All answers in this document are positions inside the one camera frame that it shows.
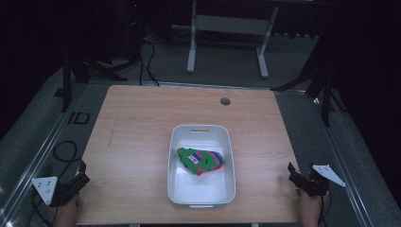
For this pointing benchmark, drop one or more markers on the white metal desk frame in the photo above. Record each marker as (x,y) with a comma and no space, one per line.
(227,25)

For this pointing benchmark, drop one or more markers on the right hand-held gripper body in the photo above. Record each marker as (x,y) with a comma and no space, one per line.
(317,183)

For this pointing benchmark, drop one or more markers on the dark device with red light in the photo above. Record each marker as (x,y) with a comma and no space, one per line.
(135,28)

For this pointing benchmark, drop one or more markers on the person's left hand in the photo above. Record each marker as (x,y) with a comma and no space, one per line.
(67,211)

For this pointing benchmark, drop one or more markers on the green pink blue striped socks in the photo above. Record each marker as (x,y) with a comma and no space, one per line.
(201,160)

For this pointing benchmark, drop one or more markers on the white plastic bin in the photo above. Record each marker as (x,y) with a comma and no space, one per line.
(189,189)

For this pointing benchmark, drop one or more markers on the black metal stand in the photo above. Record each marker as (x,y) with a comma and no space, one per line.
(67,82)
(326,94)

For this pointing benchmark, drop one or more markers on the person's right hand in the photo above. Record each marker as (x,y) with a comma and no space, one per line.
(310,208)

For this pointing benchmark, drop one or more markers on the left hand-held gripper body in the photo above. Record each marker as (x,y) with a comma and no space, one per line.
(47,189)

